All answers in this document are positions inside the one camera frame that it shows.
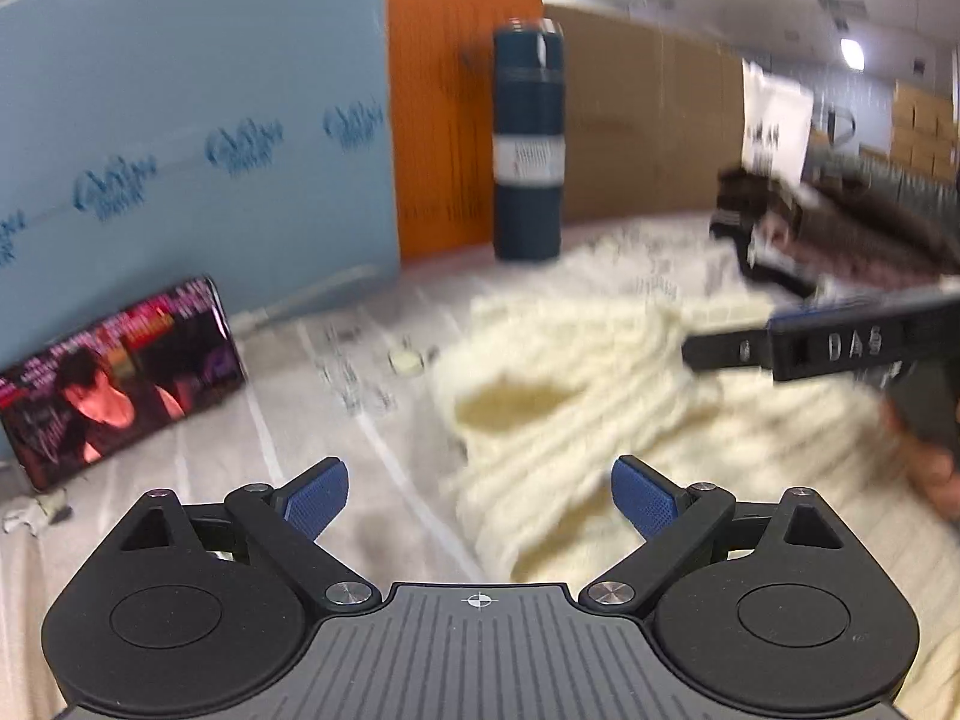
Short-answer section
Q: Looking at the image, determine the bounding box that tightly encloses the cream knitted sweater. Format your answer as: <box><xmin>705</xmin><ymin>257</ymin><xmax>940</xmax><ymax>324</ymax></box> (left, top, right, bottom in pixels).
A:
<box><xmin>429</xmin><ymin>287</ymin><xmax>960</xmax><ymax>720</ymax></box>

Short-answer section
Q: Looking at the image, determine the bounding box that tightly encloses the pile of dark clothes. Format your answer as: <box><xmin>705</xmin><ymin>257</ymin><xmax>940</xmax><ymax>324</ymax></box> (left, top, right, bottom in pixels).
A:
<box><xmin>709</xmin><ymin>167</ymin><xmax>958</xmax><ymax>301</ymax></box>

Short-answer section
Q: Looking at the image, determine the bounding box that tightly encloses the person's right hand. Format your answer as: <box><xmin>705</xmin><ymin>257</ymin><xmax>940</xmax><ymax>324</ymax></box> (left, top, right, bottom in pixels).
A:
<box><xmin>882</xmin><ymin>400</ymin><xmax>960</xmax><ymax>523</ymax></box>

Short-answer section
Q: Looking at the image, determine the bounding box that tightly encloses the printed grey bed sheet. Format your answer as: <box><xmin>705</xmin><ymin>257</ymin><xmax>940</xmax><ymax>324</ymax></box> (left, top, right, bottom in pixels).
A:
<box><xmin>0</xmin><ymin>208</ymin><xmax>960</xmax><ymax>720</ymax></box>

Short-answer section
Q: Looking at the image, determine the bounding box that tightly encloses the black leather sofa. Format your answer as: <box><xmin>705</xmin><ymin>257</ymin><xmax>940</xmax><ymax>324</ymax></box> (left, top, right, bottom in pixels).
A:
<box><xmin>802</xmin><ymin>148</ymin><xmax>958</xmax><ymax>211</ymax></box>

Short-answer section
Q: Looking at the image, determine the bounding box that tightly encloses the smartphone with pink screen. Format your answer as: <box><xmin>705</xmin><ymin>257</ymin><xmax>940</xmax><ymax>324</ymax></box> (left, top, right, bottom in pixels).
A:
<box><xmin>2</xmin><ymin>277</ymin><xmax>247</xmax><ymax>493</ymax></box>

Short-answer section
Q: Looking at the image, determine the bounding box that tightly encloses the white paper shopping bag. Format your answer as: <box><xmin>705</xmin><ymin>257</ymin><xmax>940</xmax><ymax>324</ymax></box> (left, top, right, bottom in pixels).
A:
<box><xmin>742</xmin><ymin>60</ymin><xmax>815</xmax><ymax>184</ymax></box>

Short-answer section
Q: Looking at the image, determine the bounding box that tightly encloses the brown cardboard box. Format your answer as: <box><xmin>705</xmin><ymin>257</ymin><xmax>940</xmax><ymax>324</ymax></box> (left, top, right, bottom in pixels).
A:
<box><xmin>545</xmin><ymin>5</ymin><xmax>743</xmax><ymax>223</ymax></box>

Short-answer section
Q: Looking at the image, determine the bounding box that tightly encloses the dark blue vacuum bottle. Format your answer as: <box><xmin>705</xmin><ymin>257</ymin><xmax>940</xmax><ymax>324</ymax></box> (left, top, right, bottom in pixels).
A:
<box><xmin>493</xmin><ymin>18</ymin><xmax>566</xmax><ymax>262</ymax></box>

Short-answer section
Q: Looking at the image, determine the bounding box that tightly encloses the light blue cardboard box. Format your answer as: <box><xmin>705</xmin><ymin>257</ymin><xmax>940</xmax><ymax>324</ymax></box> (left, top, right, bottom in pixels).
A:
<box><xmin>2</xmin><ymin>0</ymin><xmax>398</xmax><ymax>364</ymax></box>

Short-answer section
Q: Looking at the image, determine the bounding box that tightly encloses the orange cardboard box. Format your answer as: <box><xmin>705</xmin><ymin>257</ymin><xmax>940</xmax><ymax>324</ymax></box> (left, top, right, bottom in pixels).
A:
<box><xmin>387</xmin><ymin>0</ymin><xmax>544</xmax><ymax>262</ymax></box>

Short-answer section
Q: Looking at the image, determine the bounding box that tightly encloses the pallet jack handle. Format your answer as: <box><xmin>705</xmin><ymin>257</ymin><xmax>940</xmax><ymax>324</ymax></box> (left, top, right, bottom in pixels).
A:
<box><xmin>825</xmin><ymin>104</ymin><xmax>857</xmax><ymax>149</ymax></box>

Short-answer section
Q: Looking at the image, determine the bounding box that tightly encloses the white charging cable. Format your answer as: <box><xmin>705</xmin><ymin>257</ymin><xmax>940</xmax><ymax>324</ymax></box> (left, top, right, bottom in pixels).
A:
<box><xmin>227</xmin><ymin>262</ymin><xmax>384</xmax><ymax>335</ymax></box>

